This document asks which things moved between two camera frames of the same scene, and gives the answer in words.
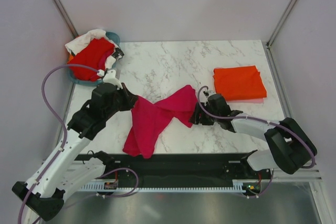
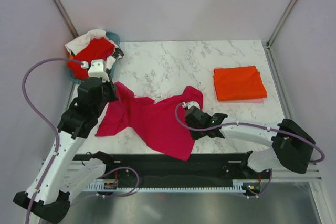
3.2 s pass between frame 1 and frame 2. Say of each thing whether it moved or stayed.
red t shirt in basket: stayed
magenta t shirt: moved
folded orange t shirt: stayed
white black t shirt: stayed
